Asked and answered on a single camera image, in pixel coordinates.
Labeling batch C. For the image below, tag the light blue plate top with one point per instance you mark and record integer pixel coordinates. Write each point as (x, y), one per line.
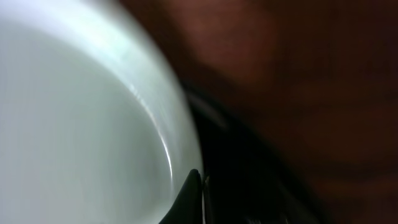
(95, 128)

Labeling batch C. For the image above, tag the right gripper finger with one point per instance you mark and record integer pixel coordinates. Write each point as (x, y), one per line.
(187, 207)

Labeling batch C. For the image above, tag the black round tray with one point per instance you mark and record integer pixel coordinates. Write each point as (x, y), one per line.
(245, 181)

